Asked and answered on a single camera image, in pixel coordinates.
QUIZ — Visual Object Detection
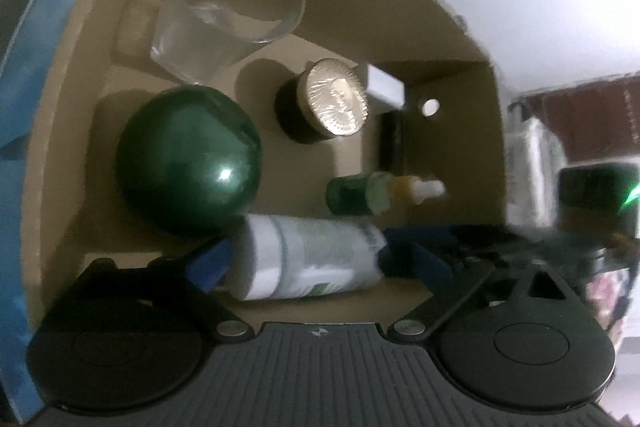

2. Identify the small white box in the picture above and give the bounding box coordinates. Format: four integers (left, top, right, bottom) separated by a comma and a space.
366, 63, 405, 110

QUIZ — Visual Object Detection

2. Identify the dark green ball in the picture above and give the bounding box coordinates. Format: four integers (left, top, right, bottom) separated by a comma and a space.
116, 86, 264, 238

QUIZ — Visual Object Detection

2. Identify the small amber and green bottle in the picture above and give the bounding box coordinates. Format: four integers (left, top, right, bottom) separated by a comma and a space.
326, 172, 447, 216

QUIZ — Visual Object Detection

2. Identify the clear glass cup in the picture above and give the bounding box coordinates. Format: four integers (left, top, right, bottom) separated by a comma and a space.
150, 0, 307, 86

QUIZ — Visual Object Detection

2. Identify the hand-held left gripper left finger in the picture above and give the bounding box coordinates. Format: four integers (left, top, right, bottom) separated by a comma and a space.
80, 234, 251, 343

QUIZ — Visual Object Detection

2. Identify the brown cardboard box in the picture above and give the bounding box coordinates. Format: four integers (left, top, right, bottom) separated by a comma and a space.
20, 0, 508, 333

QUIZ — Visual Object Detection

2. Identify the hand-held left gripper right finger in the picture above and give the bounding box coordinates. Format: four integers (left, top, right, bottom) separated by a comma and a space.
382, 227, 576, 344

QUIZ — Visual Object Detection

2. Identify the small dark bottle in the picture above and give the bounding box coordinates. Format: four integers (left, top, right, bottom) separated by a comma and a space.
378, 111, 408, 172

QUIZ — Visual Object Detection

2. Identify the red-brown curtain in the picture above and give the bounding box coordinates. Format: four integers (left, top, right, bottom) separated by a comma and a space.
517, 74, 640, 170

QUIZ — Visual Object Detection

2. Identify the white plastic bottle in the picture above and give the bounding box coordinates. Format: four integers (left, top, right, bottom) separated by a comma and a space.
229, 213, 387, 303

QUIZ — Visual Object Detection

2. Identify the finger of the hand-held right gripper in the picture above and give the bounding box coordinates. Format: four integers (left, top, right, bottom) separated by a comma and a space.
450, 223, 617, 265

